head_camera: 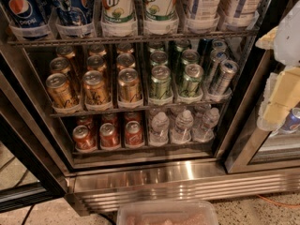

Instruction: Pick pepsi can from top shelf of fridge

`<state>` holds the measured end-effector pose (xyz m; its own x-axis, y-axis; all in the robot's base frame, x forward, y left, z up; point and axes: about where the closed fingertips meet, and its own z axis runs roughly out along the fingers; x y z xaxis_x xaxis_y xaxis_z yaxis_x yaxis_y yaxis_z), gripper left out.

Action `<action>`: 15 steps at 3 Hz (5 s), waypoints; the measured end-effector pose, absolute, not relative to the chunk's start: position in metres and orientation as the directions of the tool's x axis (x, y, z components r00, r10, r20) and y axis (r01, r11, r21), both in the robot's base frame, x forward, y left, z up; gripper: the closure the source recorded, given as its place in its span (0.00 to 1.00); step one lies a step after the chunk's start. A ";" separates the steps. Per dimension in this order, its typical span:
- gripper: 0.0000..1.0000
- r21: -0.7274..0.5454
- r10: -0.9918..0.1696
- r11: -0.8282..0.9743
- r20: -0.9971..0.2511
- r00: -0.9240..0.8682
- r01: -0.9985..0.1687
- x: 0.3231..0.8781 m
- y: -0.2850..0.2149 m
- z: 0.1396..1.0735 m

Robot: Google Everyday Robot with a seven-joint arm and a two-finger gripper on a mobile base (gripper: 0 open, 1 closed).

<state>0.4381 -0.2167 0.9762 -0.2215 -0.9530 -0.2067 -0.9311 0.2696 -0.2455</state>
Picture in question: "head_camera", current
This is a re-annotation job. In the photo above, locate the gold can front middle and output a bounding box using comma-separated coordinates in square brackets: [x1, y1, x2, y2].
[82, 70, 111, 111]

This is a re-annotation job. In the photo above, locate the gold can front right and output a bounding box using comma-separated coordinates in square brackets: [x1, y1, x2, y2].
[118, 68, 141, 103]

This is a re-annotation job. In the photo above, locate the red can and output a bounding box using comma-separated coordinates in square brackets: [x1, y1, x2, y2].
[72, 125, 97, 152]
[99, 123, 120, 149]
[125, 121, 143, 146]

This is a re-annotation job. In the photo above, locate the gold can front left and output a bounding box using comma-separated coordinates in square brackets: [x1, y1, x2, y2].
[46, 73, 79, 109]

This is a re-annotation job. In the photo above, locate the white labelled can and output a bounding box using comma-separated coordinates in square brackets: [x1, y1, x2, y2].
[184, 0, 220, 34]
[218, 0, 261, 31]

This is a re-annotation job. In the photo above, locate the white labelled can right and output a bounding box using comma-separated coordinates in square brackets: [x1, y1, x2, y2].
[218, 0, 261, 31]

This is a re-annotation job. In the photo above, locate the red can front middle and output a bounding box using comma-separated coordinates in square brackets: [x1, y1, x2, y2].
[99, 123, 120, 149]

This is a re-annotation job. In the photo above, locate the red can front right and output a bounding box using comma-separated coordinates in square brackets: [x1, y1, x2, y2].
[125, 121, 143, 146]

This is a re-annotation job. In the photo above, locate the orange cable on floor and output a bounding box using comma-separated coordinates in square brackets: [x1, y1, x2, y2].
[256, 194, 300, 209]

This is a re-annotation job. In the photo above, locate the white labelled can left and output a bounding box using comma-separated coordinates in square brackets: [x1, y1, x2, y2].
[184, 0, 220, 34]

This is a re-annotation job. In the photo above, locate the water bottle middle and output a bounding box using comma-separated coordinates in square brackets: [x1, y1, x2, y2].
[171, 110, 194, 144]

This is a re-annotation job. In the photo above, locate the white 7up can left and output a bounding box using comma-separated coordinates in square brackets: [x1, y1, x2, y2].
[102, 0, 135, 37]

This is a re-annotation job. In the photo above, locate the white 7up can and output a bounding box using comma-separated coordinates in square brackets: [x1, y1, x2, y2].
[102, 0, 135, 37]
[143, 0, 176, 35]

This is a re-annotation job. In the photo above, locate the water bottle left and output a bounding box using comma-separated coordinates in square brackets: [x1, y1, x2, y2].
[150, 112, 170, 146]

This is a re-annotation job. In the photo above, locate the black cable on floor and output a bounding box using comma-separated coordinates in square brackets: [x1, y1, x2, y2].
[20, 203, 36, 225]

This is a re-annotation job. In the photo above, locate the clear plastic food container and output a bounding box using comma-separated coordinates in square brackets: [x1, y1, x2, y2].
[116, 201, 219, 225]

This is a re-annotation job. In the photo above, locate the green can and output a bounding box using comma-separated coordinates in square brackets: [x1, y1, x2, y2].
[179, 64, 203, 98]
[149, 66, 172, 104]

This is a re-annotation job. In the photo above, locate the water bottle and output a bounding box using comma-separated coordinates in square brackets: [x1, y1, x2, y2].
[150, 112, 170, 146]
[192, 108, 220, 143]
[171, 110, 194, 144]

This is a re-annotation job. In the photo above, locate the water bottle right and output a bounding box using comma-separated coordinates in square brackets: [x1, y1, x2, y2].
[192, 108, 220, 143]

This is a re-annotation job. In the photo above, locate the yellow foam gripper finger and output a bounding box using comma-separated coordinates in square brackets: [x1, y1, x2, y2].
[257, 67, 300, 131]
[255, 26, 278, 50]

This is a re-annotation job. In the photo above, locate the white 7up can right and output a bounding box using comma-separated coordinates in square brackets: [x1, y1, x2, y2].
[143, 0, 176, 35]

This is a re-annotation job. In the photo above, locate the red can front left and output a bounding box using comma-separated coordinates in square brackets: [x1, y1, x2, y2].
[72, 125, 97, 152]

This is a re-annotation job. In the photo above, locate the gold can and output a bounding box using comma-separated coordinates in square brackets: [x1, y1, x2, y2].
[46, 73, 79, 109]
[118, 68, 141, 103]
[82, 70, 111, 111]

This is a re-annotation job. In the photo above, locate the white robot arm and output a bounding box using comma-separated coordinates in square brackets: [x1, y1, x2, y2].
[255, 1, 300, 131]

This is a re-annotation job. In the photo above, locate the green can front right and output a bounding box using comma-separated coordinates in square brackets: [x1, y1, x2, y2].
[179, 64, 203, 98]

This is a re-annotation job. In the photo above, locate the blue pepsi can with portrait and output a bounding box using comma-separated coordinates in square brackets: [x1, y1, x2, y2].
[52, 0, 94, 38]

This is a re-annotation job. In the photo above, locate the silver slim can front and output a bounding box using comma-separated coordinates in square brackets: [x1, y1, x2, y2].
[209, 60, 239, 95]

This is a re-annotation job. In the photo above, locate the stainless steel fridge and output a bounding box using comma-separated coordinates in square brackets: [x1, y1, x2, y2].
[0, 0, 300, 216]

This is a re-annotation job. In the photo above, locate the green can front left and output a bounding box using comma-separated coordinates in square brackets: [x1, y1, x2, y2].
[149, 66, 172, 104]

